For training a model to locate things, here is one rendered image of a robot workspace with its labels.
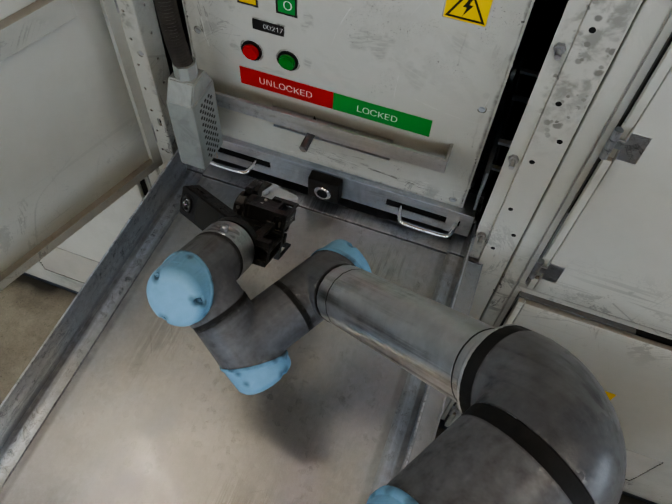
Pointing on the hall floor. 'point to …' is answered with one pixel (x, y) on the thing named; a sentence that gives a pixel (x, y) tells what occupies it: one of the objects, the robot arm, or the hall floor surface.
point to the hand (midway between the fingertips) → (271, 192)
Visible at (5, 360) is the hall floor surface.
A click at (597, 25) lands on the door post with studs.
